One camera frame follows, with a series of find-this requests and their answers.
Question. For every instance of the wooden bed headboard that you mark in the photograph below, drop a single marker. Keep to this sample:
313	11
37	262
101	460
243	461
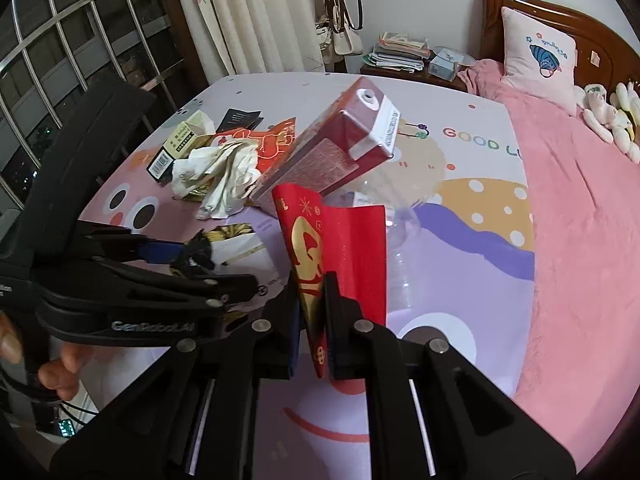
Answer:
605	35

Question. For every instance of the pink drink carton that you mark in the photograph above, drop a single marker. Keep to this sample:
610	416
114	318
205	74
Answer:
320	150

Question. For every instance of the cream curtain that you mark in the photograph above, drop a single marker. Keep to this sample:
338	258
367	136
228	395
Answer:
250	15

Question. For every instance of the white blue small box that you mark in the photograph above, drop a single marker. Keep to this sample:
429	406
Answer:
442	69

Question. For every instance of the device with green lights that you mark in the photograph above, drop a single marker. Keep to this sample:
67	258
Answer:
66	427

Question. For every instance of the stack of books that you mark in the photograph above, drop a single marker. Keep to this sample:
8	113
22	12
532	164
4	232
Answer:
397	52

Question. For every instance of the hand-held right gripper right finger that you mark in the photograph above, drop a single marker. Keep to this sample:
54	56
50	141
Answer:
334	335

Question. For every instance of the clear plastic bottle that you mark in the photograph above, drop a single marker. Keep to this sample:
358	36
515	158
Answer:
407	230

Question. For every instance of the orange red snack packet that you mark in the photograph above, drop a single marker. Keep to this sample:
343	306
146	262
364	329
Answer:
272	147

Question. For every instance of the yellow black barcode box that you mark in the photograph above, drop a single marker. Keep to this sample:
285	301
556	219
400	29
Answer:
182	137

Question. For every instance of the wooden nightstand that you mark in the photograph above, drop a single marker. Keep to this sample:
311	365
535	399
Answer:
400	76

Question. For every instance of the black card sleeve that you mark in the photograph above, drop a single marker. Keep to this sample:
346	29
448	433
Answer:
240	120

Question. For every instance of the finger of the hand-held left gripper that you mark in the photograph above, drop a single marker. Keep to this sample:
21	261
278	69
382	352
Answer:
150	305
152	251

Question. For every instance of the white plush toy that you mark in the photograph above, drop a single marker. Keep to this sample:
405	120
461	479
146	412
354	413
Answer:
600	107
627	125

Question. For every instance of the crumpled white paper bag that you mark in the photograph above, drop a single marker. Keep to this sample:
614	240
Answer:
225	175

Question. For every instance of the hanging handbags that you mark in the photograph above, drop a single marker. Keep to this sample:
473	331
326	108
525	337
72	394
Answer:
342	25

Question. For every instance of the black gold wrapper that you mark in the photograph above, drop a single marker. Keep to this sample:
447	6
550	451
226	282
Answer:
227	232

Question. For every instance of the pink bed blanket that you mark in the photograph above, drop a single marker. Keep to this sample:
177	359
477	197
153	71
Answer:
585	260

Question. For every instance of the printed cartoon tablecloth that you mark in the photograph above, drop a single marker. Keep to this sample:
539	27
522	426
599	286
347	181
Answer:
475	185

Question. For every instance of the white cushion with fish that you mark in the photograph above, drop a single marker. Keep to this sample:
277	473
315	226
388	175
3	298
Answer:
537	60

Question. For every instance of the metal window grille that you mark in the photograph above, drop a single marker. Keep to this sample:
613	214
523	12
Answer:
60	50

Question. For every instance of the red gold paper envelope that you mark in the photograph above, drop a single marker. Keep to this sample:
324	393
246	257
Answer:
345	245

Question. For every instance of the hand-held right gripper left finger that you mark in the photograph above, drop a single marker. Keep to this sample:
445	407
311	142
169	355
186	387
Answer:
292	332

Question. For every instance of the person's left hand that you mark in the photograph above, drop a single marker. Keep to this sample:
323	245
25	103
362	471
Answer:
62	370

